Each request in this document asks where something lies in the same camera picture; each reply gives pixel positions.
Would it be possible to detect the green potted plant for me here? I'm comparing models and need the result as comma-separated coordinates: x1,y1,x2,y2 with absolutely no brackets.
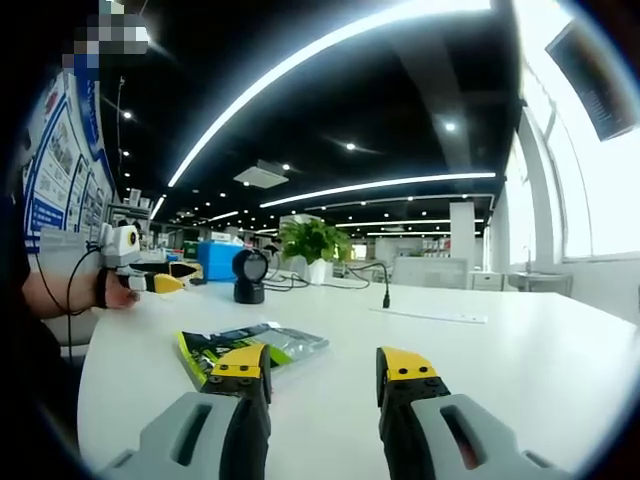
277,218,353,286

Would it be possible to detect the black barcode scanner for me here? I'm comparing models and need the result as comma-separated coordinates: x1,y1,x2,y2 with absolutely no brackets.
232,248,269,304

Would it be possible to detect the white table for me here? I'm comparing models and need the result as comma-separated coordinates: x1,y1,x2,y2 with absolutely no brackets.
76,273,640,480

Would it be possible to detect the green and grey sheet goods packet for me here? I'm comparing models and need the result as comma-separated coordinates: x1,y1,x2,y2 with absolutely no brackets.
175,323,331,392

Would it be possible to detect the black cable with plug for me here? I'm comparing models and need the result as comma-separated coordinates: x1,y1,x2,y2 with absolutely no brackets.
344,260,393,310

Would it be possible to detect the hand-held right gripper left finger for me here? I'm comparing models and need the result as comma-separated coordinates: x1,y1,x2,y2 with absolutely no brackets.
102,342,274,480

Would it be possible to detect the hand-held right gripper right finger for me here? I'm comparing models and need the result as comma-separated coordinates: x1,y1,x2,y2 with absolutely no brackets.
375,346,571,480

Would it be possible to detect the person's left hand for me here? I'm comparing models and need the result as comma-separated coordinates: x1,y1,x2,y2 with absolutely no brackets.
94,268,141,311

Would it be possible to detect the black scanner cable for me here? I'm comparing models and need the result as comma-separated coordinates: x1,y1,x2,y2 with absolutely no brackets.
262,267,371,293

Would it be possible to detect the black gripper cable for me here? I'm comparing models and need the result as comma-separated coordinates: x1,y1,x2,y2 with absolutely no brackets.
58,242,109,361

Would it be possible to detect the blue box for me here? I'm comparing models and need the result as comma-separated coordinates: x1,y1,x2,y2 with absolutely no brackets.
197,239,245,282

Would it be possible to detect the wall poster board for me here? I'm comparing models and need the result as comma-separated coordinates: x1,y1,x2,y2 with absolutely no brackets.
22,69,119,254

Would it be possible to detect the steel sink with faucet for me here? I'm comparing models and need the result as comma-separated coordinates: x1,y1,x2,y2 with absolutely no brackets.
508,244,576,296

